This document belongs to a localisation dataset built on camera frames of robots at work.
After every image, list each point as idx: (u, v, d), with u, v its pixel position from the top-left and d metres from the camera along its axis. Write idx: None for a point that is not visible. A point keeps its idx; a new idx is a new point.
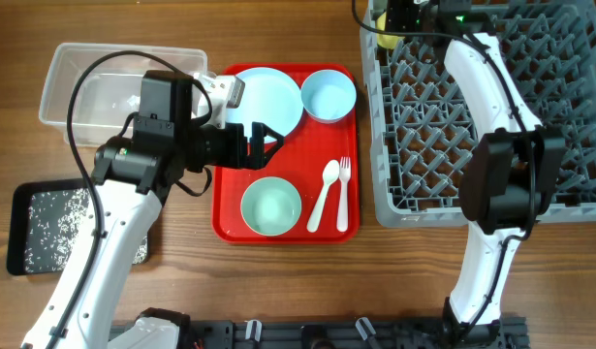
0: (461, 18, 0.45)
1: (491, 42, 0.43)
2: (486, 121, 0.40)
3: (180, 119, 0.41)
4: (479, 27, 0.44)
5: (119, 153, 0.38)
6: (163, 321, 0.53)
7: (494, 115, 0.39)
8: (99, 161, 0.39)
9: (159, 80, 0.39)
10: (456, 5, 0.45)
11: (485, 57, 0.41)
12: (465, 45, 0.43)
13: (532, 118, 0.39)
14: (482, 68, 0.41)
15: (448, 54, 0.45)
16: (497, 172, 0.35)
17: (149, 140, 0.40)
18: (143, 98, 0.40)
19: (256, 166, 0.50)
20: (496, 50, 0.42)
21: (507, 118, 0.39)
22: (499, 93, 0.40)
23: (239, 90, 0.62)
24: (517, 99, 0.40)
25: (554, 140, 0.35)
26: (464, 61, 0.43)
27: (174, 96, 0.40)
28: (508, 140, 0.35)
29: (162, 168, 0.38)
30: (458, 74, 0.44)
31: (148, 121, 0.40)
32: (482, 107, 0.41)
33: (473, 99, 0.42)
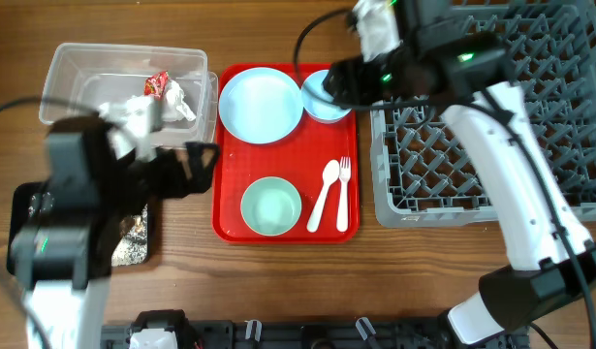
0: (468, 57, 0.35)
1: (512, 96, 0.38)
2: (521, 237, 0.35)
3: (98, 172, 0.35)
4: (493, 64, 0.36)
5: (41, 238, 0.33)
6: (157, 333, 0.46)
7: (533, 231, 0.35)
8: (20, 249, 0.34)
9: (64, 137, 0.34)
10: (441, 37, 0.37)
11: (512, 138, 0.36)
12: (480, 112, 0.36)
13: (574, 224, 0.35)
14: (508, 152, 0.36)
15: (453, 115, 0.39)
16: (542, 309, 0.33)
17: (73, 205, 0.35)
18: (53, 166, 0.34)
19: (203, 188, 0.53)
20: (517, 117, 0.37)
21: (551, 239, 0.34)
22: (532, 191, 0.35)
23: (157, 114, 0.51)
24: (557, 202, 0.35)
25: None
26: (483, 140, 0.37)
27: (85, 155, 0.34)
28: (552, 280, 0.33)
29: (90, 241, 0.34)
30: (467, 144, 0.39)
31: (64, 185, 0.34)
32: (514, 215, 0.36)
33: (503, 197, 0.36)
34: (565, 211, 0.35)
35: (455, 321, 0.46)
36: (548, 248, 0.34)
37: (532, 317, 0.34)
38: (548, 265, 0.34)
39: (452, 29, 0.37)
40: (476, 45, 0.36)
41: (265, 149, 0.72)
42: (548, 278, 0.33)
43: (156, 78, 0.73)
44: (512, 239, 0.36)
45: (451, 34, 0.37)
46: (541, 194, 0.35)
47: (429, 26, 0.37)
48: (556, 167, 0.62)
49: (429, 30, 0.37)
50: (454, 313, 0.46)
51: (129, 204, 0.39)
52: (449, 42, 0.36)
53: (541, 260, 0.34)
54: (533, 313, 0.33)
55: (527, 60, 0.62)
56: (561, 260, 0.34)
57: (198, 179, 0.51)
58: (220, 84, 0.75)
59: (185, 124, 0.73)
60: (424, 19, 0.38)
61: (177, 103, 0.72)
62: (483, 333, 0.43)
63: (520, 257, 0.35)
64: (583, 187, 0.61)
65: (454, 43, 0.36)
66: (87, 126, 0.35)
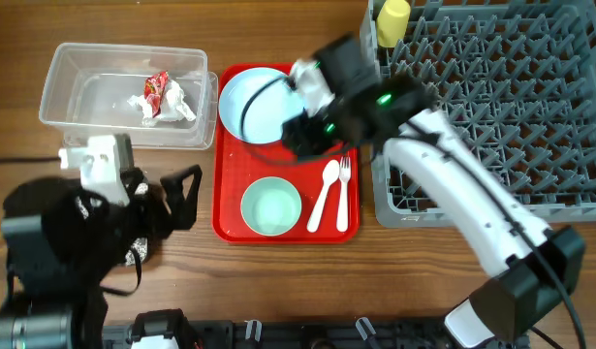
0: (386, 99, 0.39)
1: (436, 123, 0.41)
2: (486, 243, 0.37)
3: (63, 251, 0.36)
4: (412, 100, 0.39)
5: (19, 327, 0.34)
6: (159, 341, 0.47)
7: (489, 234, 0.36)
8: None
9: (20, 225, 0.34)
10: (362, 85, 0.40)
11: (444, 155, 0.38)
12: (410, 141, 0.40)
13: (529, 217, 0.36)
14: (446, 169, 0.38)
15: (389, 147, 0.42)
16: (526, 306, 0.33)
17: (46, 289, 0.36)
18: (20, 255, 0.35)
19: (185, 224, 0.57)
20: (447, 136, 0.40)
21: (510, 237, 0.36)
22: (478, 199, 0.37)
23: (126, 148, 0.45)
24: (506, 201, 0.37)
25: (568, 240, 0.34)
26: (421, 162, 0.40)
27: (47, 237, 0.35)
28: (524, 274, 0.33)
29: (74, 320, 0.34)
30: (412, 171, 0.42)
31: (34, 270, 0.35)
32: (470, 224, 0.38)
33: (456, 211, 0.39)
34: (517, 207, 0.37)
35: (453, 328, 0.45)
36: (510, 246, 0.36)
37: (519, 317, 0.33)
38: (514, 260, 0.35)
39: (369, 80, 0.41)
40: (393, 87, 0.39)
41: (265, 149, 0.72)
42: (519, 273, 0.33)
43: (156, 78, 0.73)
44: (481, 247, 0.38)
45: (366, 82, 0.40)
46: (486, 198, 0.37)
47: (350, 79, 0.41)
48: (556, 167, 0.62)
49: (349, 83, 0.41)
50: (449, 320, 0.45)
51: (105, 260, 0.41)
52: (367, 89, 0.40)
53: (506, 259, 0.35)
54: (518, 313, 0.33)
55: (527, 60, 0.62)
56: (526, 254, 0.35)
57: (179, 215, 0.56)
58: (219, 84, 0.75)
59: (184, 124, 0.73)
60: (345, 74, 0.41)
61: (177, 103, 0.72)
62: (481, 335, 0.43)
63: (492, 262, 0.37)
64: (583, 186, 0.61)
65: (373, 88, 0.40)
66: (45, 207, 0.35)
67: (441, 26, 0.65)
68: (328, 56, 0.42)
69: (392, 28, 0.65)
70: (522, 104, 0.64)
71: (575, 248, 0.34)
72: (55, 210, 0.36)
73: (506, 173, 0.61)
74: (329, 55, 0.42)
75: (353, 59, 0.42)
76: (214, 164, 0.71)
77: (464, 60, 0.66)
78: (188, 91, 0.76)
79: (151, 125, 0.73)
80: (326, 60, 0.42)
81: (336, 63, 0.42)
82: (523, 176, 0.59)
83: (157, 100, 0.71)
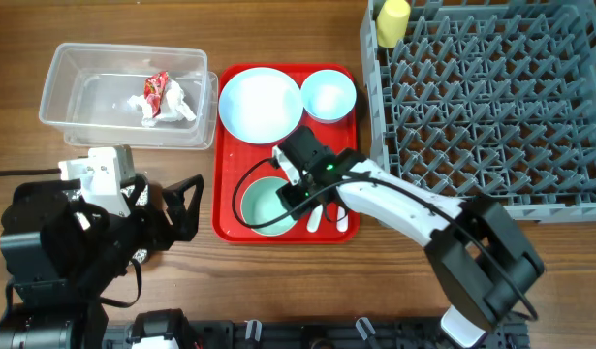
0: (331, 167, 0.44)
1: (367, 165, 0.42)
2: (418, 236, 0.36)
3: (63, 264, 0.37)
4: (350, 160, 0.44)
5: (19, 340, 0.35)
6: (157, 341, 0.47)
7: (417, 224, 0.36)
8: None
9: (21, 240, 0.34)
10: (316, 157, 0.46)
11: (372, 181, 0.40)
12: (345, 183, 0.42)
13: (451, 202, 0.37)
14: (376, 191, 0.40)
15: (344, 199, 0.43)
16: (465, 272, 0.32)
17: (47, 301, 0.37)
18: (21, 269, 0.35)
19: (188, 237, 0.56)
20: (376, 169, 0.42)
21: (430, 217, 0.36)
22: (403, 205, 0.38)
23: (127, 161, 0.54)
24: (425, 195, 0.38)
25: (486, 206, 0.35)
26: (356, 194, 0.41)
27: (47, 253, 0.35)
28: (452, 243, 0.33)
29: (75, 335, 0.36)
30: (362, 208, 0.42)
31: (33, 284, 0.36)
32: (408, 230, 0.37)
33: (399, 227, 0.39)
34: (436, 197, 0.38)
35: (449, 330, 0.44)
36: (431, 225, 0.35)
37: (466, 286, 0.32)
38: (437, 233, 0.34)
39: (325, 155, 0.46)
40: (338, 158, 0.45)
41: (264, 149, 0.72)
42: (444, 241, 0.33)
43: (156, 78, 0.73)
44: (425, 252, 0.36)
45: (318, 155, 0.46)
46: (411, 201, 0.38)
47: (305, 158, 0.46)
48: (556, 167, 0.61)
49: (305, 161, 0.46)
50: (444, 322, 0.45)
51: (103, 269, 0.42)
52: (320, 161, 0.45)
53: (428, 234, 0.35)
54: (461, 279, 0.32)
55: (527, 60, 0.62)
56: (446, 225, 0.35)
57: (180, 225, 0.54)
58: (219, 84, 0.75)
59: (184, 124, 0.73)
60: (303, 155, 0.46)
61: (177, 103, 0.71)
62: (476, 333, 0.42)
63: None
64: (583, 187, 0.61)
65: (326, 160, 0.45)
66: (45, 222, 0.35)
67: (441, 26, 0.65)
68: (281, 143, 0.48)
69: (392, 28, 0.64)
70: (522, 103, 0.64)
71: (493, 209, 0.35)
72: (56, 224, 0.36)
73: (506, 173, 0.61)
74: (287, 142, 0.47)
75: (303, 141, 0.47)
76: (214, 164, 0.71)
77: (464, 59, 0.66)
78: (188, 91, 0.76)
79: (152, 125, 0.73)
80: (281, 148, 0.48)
81: (291, 148, 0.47)
82: (523, 176, 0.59)
83: (157, 100, 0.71)
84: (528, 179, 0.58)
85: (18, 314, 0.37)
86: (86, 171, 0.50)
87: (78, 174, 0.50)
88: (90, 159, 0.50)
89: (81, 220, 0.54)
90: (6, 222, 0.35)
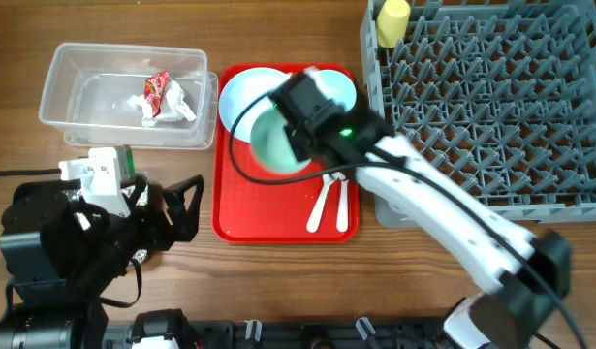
0: (349, 132, 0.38)
1: (401, 145, 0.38)
2: (475, 264, 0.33)
3: (64, 264, 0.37)
4: (368, 125, 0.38)
5: (19, 340, 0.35)
6: (157, 341, 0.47)
7: (477, 253, 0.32)
8: None
9: (21, 240, 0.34)
10: (325, 115, 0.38)
11: (415, 176, 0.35)
12: (375, 167, 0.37)
13: (517, 233, 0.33)
14: (420, 190, 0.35)
15: (365, 179, 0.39)
16: (527, 323, 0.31)
17: (47, 301, 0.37)
18: (21, 269, 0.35)
19: (187, 237, 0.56)
20: (415, 158, 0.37)
21: (496, 250, 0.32)
22: (462, 223, 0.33)
23: (127, 162, 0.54)
24: (483, 213, 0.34)
25: (558, 248, 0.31)
26: (392, 189, 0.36)
27: (47, 253, 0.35)
28: (520, 292, 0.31)
29: (75, 335, 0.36)
30: (390, 197, 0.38)
31: (33, 284, 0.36)
32: (453, 241, 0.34)
33: (443, 236, 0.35)
34: (495, 218, 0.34)
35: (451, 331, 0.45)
36: (498, 264, 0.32)
37: (522, 332, 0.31)
38: (508, 277, 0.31)
39: (331, 111, 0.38)
40: (355, 119, 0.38)
41: None
42: (515, 292, 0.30)
43: (156, 79, 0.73)
44: (471, 270, 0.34)
45: (328, 111, 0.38)
46: (468, 217, 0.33)
47: (308, 112, 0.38)
48: (556, 167, 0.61)
49: (307, 117, 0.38)
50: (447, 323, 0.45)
51: (103, 269, 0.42)
52: (329, 119, 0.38)
53: (495, 274, 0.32)
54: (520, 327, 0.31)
55: (527, 60, 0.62)
56: (514, 266, 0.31)
57: (180, 225, 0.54)
58: (220, 84, 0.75)
59: (184, 124, 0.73)
60: (303, 110, 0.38)
61: (177, 103, 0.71)
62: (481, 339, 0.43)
63: (482, 280, 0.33)
64: (583, 186, 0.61)
65: (336, 116, 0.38)
66: (45, 222, 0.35)
67: (441, 26, 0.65)
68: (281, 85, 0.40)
69: (392, 28, 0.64)
70: (522, 104, 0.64)
71: (562, 251, 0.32)
72: (57, 224, 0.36)
73: (506, 173, 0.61)
74: (280, 90, 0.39)
75: (303, 88, 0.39)
76: (214, 164, 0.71)
77: (464, 60, 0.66)
78: (188, 91, 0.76)
79: (152, 125, 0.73)
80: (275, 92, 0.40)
81: (289, 98, 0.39)
82: (523, 176, 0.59)
83: (157, 100, 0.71)
84: (527, 179, 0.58)
85: (18, 314, 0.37)
86: (87, 171, 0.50)
87: (78, 174, 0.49)
88: (90, 159, 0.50)
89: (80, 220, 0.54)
90: (6, 223, 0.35)
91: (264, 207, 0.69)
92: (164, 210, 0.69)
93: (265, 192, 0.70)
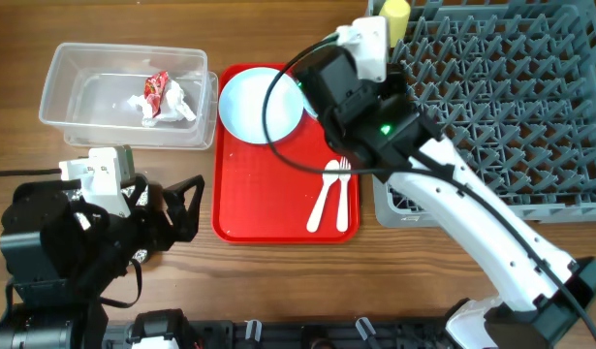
0: (389, 129, 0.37)
1: (446, 148, 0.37)
2: (510, 282, 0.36)
3: (64, 264, 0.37)
4: (406, 119, 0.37)
5: (19, 340, 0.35)
6: (156, 341, 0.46)
7: (516, 274, 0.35)
8: None
9: (22, 240, 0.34)
10: (360, 105, 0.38)
11: (460, 192, 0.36)
12: (420, 175, 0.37)
13: (560, 256, 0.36)
14: (465, 205, 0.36)
15: (396, 181, 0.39)
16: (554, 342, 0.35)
17: (46, 301, 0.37)
18: (21, 269, 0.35)
19: (187, 237, 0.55)
20: (459, 165, 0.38)
21: (536, 274, 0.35)
22: (503, 239, 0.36)
23: (127, 162, 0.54)
24: (525, 236, 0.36)
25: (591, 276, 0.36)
26: (432, 198, 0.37)
27: (48, 254, 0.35)
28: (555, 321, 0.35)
29: (75, 336, 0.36)
30: (428, 205, 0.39)
31: (33, 284, 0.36)
32: (492, 259, 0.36)
33: (481, 252, 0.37)
34: (539, 240, 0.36)
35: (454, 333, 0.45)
36: (538, 288, 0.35)
37: None
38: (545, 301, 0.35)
39: (362, 99, 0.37)
40: (392, 116, 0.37)
41: (265, 150, 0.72)
42: (550, 319, 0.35)
43: (156, 79, 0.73)
44: (504, 284, 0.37)
45: (362, 102, 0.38)
46: (506, 234, 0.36)
47: (339, 99, 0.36)
48: (556, 167, 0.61)
49: (340, 106, 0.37)
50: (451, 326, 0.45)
51: (103, 269, 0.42)
52: (360, 112, 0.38)
53: (533, 299, 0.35)
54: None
55: (527, 60, 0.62)
56: (553, 292, 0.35)
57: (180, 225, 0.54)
58: (219, 84, 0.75)
59: (184, 124, 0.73)
60: (336, 97, 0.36)
61: (177, 103, 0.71)
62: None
63: (514, 298, 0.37)
64: (583, 186, 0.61)
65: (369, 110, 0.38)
66: (46, 222, 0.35)
67: (441, 26, 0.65)
68: (321, 65, 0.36)
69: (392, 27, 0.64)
70: (522, 103, 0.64)
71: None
72: (57, 224, 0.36)
73: (506, 174, 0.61)
74: (319, 74, 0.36)
75: (340, 73, 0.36)
76: (213, 165, 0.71)
77: (464, 60, 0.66)
78: (188, 91, 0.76)
79: (151, 125, 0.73)
80: (312, 69, 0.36)
81: (325, 80, 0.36)
82: (523, 176, 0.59)
83: (157, 100, 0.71)
84: (528, 180, 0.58)
85: (17, 314, 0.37)
86: (87, 171, 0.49)
87: (78, 174, 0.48)
88: (89, 159, 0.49)
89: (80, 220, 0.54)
90: (6, 223, 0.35)
91: (263, 207, 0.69)
92: (164, 210, 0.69)
93: (265, 192, 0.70)
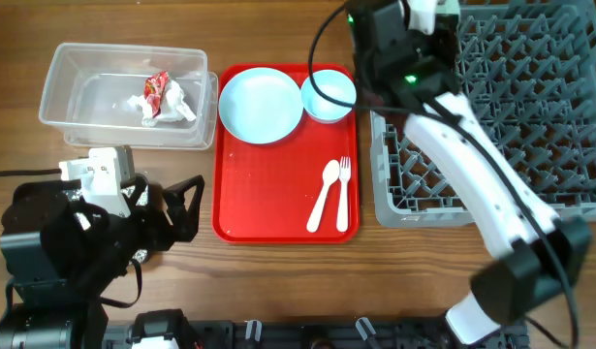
0: (413, 79, 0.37)
1: (461, 104, 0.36)
2: (492, 227, 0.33)
3: (63, 264, 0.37)
4: (436, 76, 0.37)
5: (19, 340, 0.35)
6: (156, 340, 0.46)
7: (499, 219, 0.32)
8: None
9: (21, 240, 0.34)
10: (398, 51, 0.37)
11: (463, 135, 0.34)
12: (428, 119, 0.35)
13: (547, 211, 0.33)
14: (465, 149, 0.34)
15: (408, 129, 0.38)
16: (527, 291, 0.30)
17: (46, 301, 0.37)
18: (20, 269, 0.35)
19: (188, 238, 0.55)
20: (470, 118, 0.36)
21: (518, 221, 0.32)
22: (494, 184, 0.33)
23: (127, 162, 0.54)
24: (517, 185, 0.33)
25: (579, 233, 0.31)
26: (435, 142, 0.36)
27: (47, 253, 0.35)
28: (529, 259, 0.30)
29: (75, 335, 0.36)
30: (432, 152, 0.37)
31: (33, 284, 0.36)
32: (479, 203, 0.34)
33: (471, 199, 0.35)
34: (528, 193, 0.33)
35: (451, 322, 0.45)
36: (517, 233, 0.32)
37: (520, 300, 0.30)
38: (520, 244, 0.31)
39: (402, 48, 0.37)
40: (423, 69, 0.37)
41: (265, 150, 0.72)
42: (524, 256, 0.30)
43: (156, 79, 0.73)
44: (486, 229, 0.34)
45: (403, 48, 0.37)
46: (499, 180, 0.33)
47: (381, 43, 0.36)
48: (556, 167, 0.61)
49: (380, 51, 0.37)
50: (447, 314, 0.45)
51: (103, 269, 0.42)
52: (397, 59, 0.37)
53: (510, 241, 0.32)
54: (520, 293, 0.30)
55: (527, 60, 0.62)
56: (532, 238, 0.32)
57: (180, 225, 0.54)
58: (220, 84, 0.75)
59: (184, 124, 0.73)
60: (380, 38, 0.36)
61: (177, 103, 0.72)
62: (482, 330, 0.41)
63: (495, 244, 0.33)
64: (583, 186, 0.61)
65: (408, 60, 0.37)
66: (46, 222, 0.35)
67: None
68: (378, 7, 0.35)
69: None
70: (522, 104, 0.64)
71: (581, 236, 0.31)
72: (57, 223, 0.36)
73: None
74: (373, 14, 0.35)
75: (392, 18, 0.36)
76: (214, 164, 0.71)
77: (464, 60, 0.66)
78: (188, 91, 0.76)
79: (151, 126, 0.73)
80: (367, 9, 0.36)
81: (376, 22, 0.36)
82: (523, 178, 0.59)
83: (157, 100, 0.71)
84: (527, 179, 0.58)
85: (16, 315, 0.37)
86: (87, 172, 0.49)
87: (78, 174, 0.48)
88: (90, 159, 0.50)
89: (80, 219, 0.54)
90: (6, 223, 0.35)
91: (264, 207, 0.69)
92: (164, 210, 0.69)
93: (265, 192, 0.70)
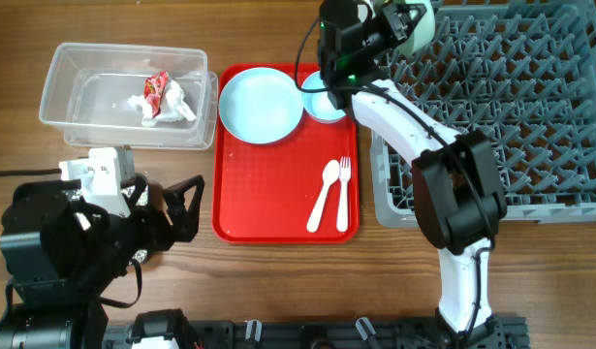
0: (354, 78, 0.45)
1: (387, 83, 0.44)
2: (410, 152, 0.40)
3: (63, 264, 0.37)
4: (373, 75, 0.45)
5: (19, 340, 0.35)
6: (156, 340, 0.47)
7: (413, 142, 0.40)
8: None
9: (21, 240, 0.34)
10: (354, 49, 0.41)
11: (386, 98, 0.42)
12: (362, 93, 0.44)
13: (450, 132, 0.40)
14: (389, 108, 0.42)
15: (355, 106, 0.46)
16: (439, 192, 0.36)
17: (46, 301, 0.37)
18: (20, 269, 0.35)
19: (188, 238, 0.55)
20: (393, 90, 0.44)
21: (427, 141, 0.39)
22: (409, 122, 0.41)
23: (127, 162, 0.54)
24: (427, 121, 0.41)
25: (481, 145, 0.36)
26: (368, 108, 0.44)
27: (48, 253, 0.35)
28: (434, 161, 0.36)
29: (75, 336, 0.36)
30: (371, 120, 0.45)
31: (33, 284, 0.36)
32: (400, 140, 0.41)
33: (397, 143, 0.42)
34: (437, 124, 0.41)
35: (445, 310, 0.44)
36: (424, 148, 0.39)
37: (437, 202, 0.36)
38: (427, 152, 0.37)
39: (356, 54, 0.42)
40: (360, 67, 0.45)
41: (265, 149, 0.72)
42: (428, 159, 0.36)
43: (156, 78, 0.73)
44: (406, 156, 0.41)
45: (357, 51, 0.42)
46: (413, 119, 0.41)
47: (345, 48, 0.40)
48: (556, 167, 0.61)
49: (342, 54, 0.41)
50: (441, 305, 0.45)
51: (103, 270, 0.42)
52: (351, 58, 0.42)
53: (421, 152, 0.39)
54: (432, 192, 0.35)
55: (527, 60, 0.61)
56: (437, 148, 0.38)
57: (181, 226, 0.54)
58: (220, 84, 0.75)
59: (184, 124, 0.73)
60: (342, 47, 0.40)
61: (177, 103, 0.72)
62: (464, 297, 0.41)
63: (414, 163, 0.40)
64: (583, 186, 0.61)
65: (358, 61, 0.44)
66: (46, 223, 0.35)
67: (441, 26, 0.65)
68: (345, 26, 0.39)
69: None
70: (522, 103, 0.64)
71: (483, 144, 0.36)
72: (57, 223, 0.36)
73: (506, 173, 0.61)
74: (342, 29, 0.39)
75: (355, 35, 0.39)
76: (214, 164, 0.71)
77: (464, 59, 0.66)
78: (189, 91, 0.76)
79: (151, 126, 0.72)
80: (336, 24, 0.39)
81: (342, 39, 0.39)
82: (523, 176, 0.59)
83: (157, 100, 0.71)
84: (528, 179, 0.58)
85: (15, 315, 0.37)
86: (87, 171, 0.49)
87: (78, 173, 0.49)
88: (90, 159, 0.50)
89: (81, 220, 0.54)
90: (6, 222, 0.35)
91: (264, 207, 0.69)
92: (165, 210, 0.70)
93: (265, 192, 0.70)
